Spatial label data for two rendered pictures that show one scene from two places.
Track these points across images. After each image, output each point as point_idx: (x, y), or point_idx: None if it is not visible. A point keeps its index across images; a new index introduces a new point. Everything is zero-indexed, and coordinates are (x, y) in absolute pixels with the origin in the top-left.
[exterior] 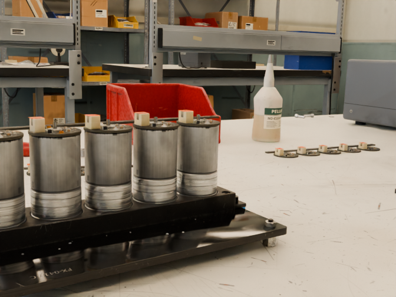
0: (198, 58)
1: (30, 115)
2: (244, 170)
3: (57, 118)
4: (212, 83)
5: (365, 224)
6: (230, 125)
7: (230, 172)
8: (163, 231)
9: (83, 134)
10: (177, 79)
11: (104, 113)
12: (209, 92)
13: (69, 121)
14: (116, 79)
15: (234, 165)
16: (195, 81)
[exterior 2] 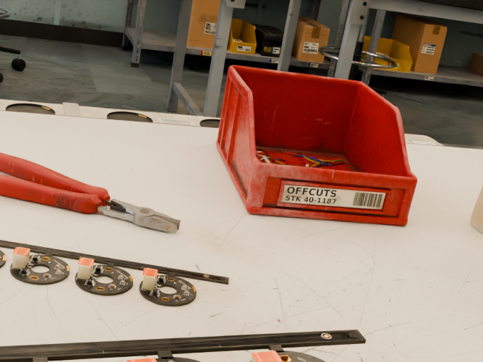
0: None
1: (177, 12)
2: (428, 340)
3: (211, 23)
4: (447, 15)
5: None
6: (440, 166)
7: (397, 343)
8: None
9: (175, 146)
10: (392, 1)
11: (279, 26)
12: (443, 19)
13: (221, 39)
14: None
15: (413, 315)
16: (420, 8)
